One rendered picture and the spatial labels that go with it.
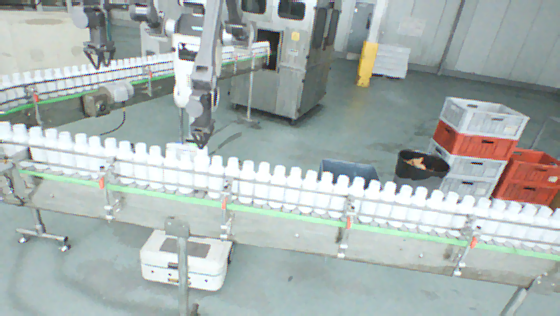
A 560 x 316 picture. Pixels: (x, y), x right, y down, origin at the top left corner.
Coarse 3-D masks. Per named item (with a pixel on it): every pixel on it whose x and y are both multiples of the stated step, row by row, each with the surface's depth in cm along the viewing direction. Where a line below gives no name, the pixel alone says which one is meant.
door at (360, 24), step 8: (360, 8) 1149; (368, 8) 1147; (360, 16) 1161; (368, 16) 1158; (352, 24) 1174; (360, 24) 1173; (368, 24) 1170; (352, 32) 1187; (360, 32) 1185; (352, 40) 1200; (360, 40) 1198; (352, 48) 1213; (360, 48) 1211; (352, 56) 1226; (360, 56) 1224
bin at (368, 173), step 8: (320, 160) 179; (328, 160) 180; (320, 168) 175; (328, 168) 182; (336, 168) 182; (344, 168) 181; (352, 168) 181; (360, 168) 181; (368, 168) 180; (320, 176) 169; (336, 176) 184; (352, 176) 183; (360, 176) 183; (368, 176) 183; (376, 176) 172; (368, 184) 185; (368, 264) 143
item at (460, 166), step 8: (432, 144) 323; (432, 152) 322; (440, 152) 333; (448, 152) 295; (448, 160) 294; (456, 160) 294; (464, 160) 295; (472, 160) 295; (480, 160) 295; (488, 160) 295; (496, 160) 295; (456, 168) 298; (464, 168) 299; (472, 168) 299; (480, 168) 299; (488, 168) 299; (496, 168) 300; (456, 176) 301; (464, 176) 302; (472, 176) 302; (480, 176) 303; (488, 176) 304; (496, 176) 304
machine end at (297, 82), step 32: (256, 0) 439; (288, 0) 422; (320, 0) 426; (256, 32) 454; (288, 32) 439; (320, 32) 467; (288, 64) 458; (320, 64) 509; (256, 96) 497; (288, 96) 476; (320, 96) 578
